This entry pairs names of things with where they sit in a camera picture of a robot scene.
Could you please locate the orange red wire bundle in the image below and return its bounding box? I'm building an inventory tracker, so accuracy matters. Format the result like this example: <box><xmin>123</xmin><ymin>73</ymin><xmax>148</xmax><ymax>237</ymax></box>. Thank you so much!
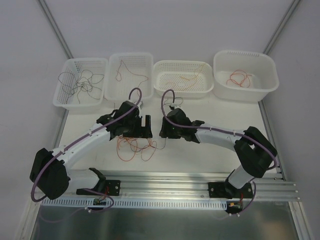
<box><xmin>116</xmin><ymin>136</ymin><xmax>158</xmax><ymax>163</ymax></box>

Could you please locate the thin yellow wire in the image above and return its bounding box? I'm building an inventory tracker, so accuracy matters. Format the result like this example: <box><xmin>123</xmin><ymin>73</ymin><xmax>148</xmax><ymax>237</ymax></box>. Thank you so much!
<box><xmin>167</xmin><ymin>63</ymin><xmax>208</xmax><ymax>88</ymax></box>

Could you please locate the thin red wire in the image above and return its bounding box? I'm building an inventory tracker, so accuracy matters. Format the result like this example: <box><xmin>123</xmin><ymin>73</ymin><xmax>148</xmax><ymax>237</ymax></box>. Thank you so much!
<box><xmin>115</xmin><ymin>59</ymin><xmax>149</xmax><ymax>97</ymax></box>

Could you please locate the long thin black wire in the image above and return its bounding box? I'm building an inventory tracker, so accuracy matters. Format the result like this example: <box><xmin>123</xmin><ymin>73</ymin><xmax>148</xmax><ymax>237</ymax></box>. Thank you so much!
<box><xmin>57</xmin><ymin>71</ymin><xmax>83</xmax><ymax>104</ymax></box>

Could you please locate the thin orange wire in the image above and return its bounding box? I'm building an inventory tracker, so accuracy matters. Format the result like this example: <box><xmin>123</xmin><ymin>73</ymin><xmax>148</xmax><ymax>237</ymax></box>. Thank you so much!
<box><xmin>225</xmin><ymin>69</ymin><xmax>253</xmax><ymax>88</ymax></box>

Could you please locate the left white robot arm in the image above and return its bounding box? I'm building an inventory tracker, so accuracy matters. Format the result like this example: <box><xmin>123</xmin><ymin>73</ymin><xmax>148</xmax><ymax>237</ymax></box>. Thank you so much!
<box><xmin>29</xmin><ymin>100</ymin><xmax>153</xmax><ymax>202</ymax></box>

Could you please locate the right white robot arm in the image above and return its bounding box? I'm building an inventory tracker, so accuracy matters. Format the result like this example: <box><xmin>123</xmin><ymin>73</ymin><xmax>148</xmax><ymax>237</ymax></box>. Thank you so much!
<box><xmin>159</xmin><ymin>107</ymin><xmax>278</xmax><ymax>199</ymax></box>

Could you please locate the far-left white perforated basket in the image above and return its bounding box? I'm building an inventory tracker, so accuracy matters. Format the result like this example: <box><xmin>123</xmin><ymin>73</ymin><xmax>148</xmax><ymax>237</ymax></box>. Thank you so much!
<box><xmin>52</xmin><ymin>57</ymin><xmax>108</xmax><ymax>112</ymax></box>

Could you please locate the far-right white plastic tub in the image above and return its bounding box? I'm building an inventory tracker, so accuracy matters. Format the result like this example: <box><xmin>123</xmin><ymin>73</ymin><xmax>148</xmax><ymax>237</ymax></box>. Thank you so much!
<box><xmin>212</xmin><ymin>50</ymin><xmax>280</xmax><ymax>103</ymax></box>

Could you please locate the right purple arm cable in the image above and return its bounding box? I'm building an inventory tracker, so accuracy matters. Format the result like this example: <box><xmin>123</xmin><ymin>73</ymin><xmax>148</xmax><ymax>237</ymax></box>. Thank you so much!
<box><xmin>160</xmin><ymin>89</ymin><xmax>280</xmax><ymax>218</ymax></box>

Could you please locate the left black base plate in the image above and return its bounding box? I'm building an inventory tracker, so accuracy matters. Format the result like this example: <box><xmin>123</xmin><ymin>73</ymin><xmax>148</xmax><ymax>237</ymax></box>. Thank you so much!
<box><xmin>76</xmin><ymin>179</ymin><xmax>121</xmax><ymax>196</ymax></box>

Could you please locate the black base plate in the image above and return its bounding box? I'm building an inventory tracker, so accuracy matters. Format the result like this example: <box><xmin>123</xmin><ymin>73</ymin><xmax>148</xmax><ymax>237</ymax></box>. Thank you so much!
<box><xmin>76</xmin><ymin>179</ymin><xmax>121</xmax><ymax>196</ymax></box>
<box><xmin>208</xmin><ymin>182</ymin><xmax>253</xmax><ymax>199</ymax></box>

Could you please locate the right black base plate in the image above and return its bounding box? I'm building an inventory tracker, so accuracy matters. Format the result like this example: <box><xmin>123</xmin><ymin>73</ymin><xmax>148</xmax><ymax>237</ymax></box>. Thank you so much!
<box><xmin>208</xmin><ymin>182</ymin><xmax>253</xmax><ymax>199</ymax></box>

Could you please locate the white slotted cable duct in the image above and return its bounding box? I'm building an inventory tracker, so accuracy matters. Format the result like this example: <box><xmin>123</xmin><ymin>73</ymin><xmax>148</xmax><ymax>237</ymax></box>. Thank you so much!
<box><xmin>42</xmin><ymin>197</ymin><xmax>227</xmax><ymax>211</ymax></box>

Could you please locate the aluminium mounting rail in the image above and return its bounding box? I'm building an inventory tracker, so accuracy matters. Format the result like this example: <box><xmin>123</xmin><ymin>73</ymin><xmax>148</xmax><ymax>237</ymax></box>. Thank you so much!
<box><xmin>31</xmin><ymin>172</ymin><xmax>301</xmax><ymax>201</ymax></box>

